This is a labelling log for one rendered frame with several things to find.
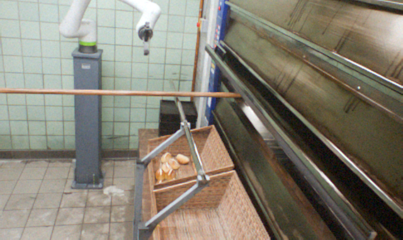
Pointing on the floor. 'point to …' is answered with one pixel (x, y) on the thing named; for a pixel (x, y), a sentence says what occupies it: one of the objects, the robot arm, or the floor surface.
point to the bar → (138, 228)
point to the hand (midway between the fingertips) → (147, 41)
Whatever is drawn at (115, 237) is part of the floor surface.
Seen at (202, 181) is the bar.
